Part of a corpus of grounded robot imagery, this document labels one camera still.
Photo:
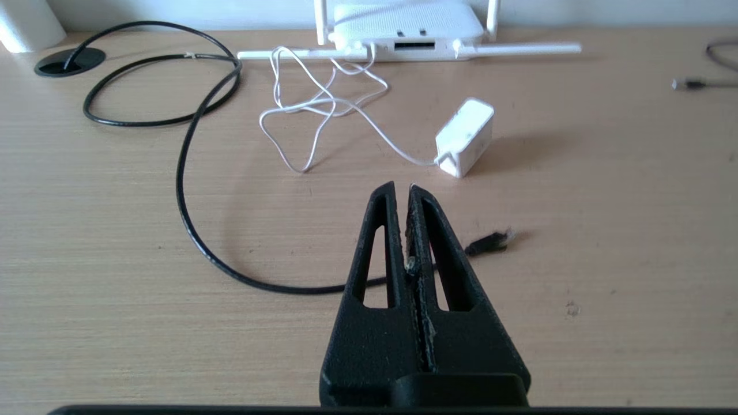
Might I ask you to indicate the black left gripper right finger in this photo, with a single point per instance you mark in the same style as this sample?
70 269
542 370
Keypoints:
473 346

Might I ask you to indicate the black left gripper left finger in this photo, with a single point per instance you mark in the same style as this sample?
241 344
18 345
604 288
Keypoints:
369 346

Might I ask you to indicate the white power adapter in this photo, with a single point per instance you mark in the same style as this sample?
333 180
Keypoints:
464 138

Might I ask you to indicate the white router with antennas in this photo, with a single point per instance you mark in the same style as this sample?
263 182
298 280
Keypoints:
403 23

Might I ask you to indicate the white paper roll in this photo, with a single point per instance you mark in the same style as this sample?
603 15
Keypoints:
29 23

